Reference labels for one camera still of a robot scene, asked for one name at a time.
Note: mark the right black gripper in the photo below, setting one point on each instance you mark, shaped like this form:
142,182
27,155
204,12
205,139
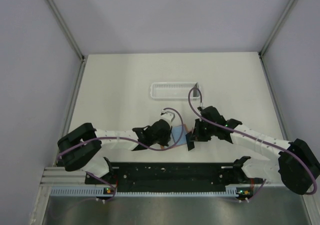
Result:
197,135

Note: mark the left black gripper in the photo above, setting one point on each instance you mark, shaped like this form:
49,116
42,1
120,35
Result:
167,139

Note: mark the black credit card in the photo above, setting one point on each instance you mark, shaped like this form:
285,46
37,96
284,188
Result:
190,143

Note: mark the brown leather card holder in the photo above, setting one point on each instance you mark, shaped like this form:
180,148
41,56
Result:
178,137

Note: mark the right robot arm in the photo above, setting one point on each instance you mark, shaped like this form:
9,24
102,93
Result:
291,162

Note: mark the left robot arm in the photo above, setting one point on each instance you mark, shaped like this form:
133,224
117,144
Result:
80,149

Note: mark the white plastic basket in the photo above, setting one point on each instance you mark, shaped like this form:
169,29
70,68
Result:
172,90

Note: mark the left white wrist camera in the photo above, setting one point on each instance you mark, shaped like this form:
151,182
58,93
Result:
167,116

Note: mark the left aluminium frame post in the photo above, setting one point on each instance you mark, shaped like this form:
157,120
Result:
65,29

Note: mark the aluminium frame post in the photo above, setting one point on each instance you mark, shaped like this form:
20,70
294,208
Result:
277,27
65,29

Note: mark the right aluminium frame post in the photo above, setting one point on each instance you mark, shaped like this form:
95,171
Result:
277,27

